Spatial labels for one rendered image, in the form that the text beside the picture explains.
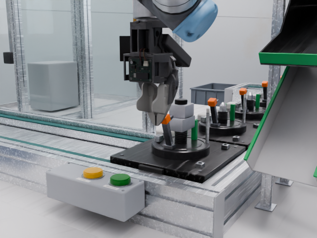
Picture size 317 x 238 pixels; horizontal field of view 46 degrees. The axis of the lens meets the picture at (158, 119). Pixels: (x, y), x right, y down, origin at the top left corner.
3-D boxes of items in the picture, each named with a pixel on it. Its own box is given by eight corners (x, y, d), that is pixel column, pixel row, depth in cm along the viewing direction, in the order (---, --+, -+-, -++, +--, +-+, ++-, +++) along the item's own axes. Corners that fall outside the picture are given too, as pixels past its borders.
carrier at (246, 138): (247, 152, 94) (250, 104, 91) (166, 139, 107) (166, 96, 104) (273, 132, 114) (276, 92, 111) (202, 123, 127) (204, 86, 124)
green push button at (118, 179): (122, 192, 69) (121, 182, 69) (105, 187, 71) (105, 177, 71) (134, 185, 73) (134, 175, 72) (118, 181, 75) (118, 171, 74)
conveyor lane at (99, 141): (204, 227, 75) (204, 180, 73) (-35, 157, 119) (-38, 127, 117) (249, 182, 99) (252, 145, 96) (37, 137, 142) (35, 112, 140)
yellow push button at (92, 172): (94, 184, 73) (93, 174, 73) (79, 180, 75) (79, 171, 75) (107, 178, 76) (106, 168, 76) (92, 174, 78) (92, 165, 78)
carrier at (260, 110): (273, 132, 114) (276, 92, 112) (203, 123, 127) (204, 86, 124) (292, 118, 134) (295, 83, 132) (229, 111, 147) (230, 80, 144)
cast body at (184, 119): (182, 132, 84) (182, 102, 82) (165, 130, 86) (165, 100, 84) (198, 125, 91) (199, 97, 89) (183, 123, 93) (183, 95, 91)
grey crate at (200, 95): (266, 126, 264) (268, 94, 259) (188, 116, 297) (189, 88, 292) (281, 115, 299) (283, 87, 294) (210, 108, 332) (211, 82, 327)
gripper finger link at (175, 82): (154, 103, 77) (154, 61, 75) (159, 101, 78) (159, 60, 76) (174, 105, 74) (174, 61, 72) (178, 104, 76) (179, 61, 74)
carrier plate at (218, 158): (204, 185, 73) (204, 175, 73) (109, 164, 85) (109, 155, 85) (245, 154, 93) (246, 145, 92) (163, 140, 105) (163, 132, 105)
